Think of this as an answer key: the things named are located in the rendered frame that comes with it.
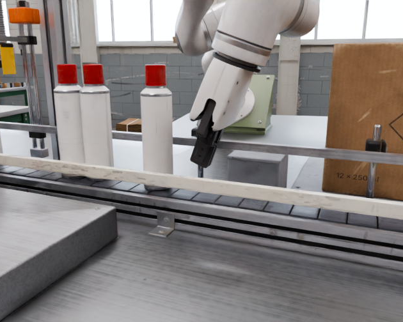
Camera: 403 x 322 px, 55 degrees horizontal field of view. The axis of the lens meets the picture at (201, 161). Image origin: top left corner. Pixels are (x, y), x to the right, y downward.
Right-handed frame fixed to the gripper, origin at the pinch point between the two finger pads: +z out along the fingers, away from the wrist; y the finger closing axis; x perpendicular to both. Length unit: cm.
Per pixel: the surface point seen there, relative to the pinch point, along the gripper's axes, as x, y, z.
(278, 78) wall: -85, -531, 43
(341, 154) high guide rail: 19.2, -3.2, -8.0
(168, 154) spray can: -5.3, 0.9, 2.5
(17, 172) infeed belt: -33.4, 3.1, 19.2
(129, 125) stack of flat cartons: -205, -350, 143
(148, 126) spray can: -9.5, 2.7, -1.0
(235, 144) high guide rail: 3.6, -3.2, -2.6
